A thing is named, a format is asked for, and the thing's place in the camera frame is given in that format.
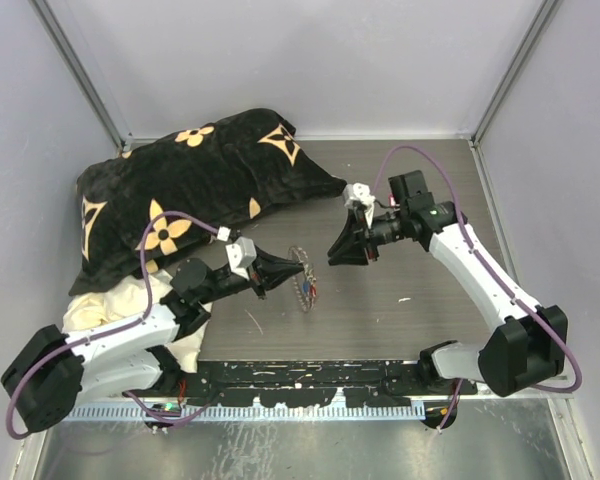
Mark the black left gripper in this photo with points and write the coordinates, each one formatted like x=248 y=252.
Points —
x=261 y=278

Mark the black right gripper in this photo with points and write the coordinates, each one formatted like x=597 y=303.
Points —
x=349 y=248

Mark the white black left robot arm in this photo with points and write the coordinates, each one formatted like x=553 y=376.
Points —
x=55 y=371

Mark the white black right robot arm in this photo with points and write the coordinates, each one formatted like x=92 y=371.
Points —
x=526 y=341

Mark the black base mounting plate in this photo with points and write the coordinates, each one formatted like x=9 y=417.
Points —
x=364 y=383

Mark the black floral plush blanket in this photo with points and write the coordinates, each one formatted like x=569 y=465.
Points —
x=139 y=205

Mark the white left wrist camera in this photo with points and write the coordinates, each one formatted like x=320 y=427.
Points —
x=241 y=254

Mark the blue slotted cable duct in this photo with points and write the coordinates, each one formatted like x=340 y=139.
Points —
x=337 y=410

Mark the right aluminium frame post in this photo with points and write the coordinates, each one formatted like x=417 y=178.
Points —
x=523 y=53

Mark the aluminium frame post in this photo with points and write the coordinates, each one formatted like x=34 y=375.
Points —
x=62 y=26
x=523 y=53

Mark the left aluminium frame post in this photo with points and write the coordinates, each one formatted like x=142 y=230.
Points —
x=62 y=26

